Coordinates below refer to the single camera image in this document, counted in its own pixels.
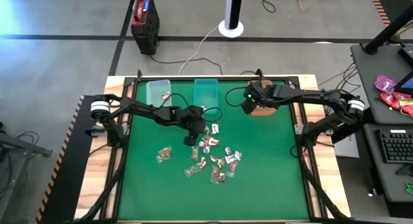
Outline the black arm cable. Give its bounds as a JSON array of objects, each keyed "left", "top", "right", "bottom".
[
  {"left": 224, "top": 86, "right": 251, "bottom": 108},
  {"left": 159, "top": 93, "right": 224, "bottom": 123}
]

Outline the black looped floor cable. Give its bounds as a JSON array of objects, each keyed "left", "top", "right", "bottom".
[{"left": 263, "top": 0, "right": 285, "bottom": 14}]

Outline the white floor cable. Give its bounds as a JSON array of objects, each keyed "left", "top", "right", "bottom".
[{"left": 177, "top": 23, "right": 221, "bottom": 75}]

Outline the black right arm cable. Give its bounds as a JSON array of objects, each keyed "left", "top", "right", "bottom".
[{"left": 224, "top": 86, "right": 251, "bottom": 108}]

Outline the black keyboard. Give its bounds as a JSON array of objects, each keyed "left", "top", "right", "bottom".
[{"left": 376, "top": 128, "right": 413, "bottom": 165}]

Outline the black red power box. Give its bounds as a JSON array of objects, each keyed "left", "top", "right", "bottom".
[{"left": 130, "top": 0, "right": 161, "bottom": 56}]

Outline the grey side desk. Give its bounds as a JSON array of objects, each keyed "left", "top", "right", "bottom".
[{"left": 350, "top": 43, "right": 413, "bottom": 125}]

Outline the green felt table mat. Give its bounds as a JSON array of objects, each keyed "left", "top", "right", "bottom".
[{"left": 117, "top": 79, "right": 310, "bottom": 221}]

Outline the grey metal stand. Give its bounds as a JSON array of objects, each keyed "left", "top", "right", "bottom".
[{"left": 0, "top": 122, "right": 54, "bottom": 220}]

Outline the tablet with blue screen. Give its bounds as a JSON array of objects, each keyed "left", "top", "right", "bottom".
[{"left": 394, "top": 70, "right": 413, "bottom": 96}]

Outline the orange plastic bin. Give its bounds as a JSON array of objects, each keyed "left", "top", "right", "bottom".
[{"left": 250, "top": 79, "right": 278, "bottom": 117}]

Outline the pink candy bag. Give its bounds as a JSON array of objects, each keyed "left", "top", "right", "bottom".
[{"left": 374, "top": 74, "right": 398, "bottom": 95}]

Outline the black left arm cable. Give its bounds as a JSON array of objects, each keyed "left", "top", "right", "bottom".
[{"left": 159, "top": 93, "right": 224, "bottom": 123}]

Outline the yellow floor cable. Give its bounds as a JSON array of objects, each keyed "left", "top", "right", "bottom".
[{"left": 296, "top": 0, "right": 321, "bottom": 11}]

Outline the teal plastic bin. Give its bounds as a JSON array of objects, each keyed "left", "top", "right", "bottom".
[{"left": 192, "top": 78, "right": 219, "bottom": 117}]

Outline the black cable bundle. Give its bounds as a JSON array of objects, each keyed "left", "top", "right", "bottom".
[{"left": 317, "top": 63, "right": 367, "bottom": 117}]

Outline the clear plastic bin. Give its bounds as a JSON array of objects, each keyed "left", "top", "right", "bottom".
[{"left": 146, "top": 79, "right": 173, "bottom": 108}]

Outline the dark grey desk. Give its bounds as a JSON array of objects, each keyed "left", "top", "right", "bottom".
[{"left": 363, "top": 122, "right": 413, "bottom": 204}]

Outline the white round-base pole stand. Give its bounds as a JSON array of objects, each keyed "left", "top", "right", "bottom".
[{"left": 217, "top": 0, "right": 245, "bottom": 39}]

